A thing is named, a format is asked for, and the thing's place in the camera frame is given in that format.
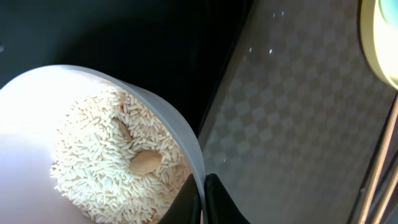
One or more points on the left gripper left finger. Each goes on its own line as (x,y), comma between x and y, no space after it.
(186,207)

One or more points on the rice leftovers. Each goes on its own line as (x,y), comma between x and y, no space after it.
(116,161)

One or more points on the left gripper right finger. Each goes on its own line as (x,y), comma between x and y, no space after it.
(221,208)

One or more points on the yellow-green plate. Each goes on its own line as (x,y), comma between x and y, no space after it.
(379,42)

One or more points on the black plastic tray bin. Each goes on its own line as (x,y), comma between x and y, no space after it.
(177,49)

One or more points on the white bowl with rice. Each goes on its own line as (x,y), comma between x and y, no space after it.
(31,107)

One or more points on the dark brown serving tray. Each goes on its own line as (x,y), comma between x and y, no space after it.
(298,115)

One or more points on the wooden chopstick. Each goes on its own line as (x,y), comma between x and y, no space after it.
(386,197)
(379,162)

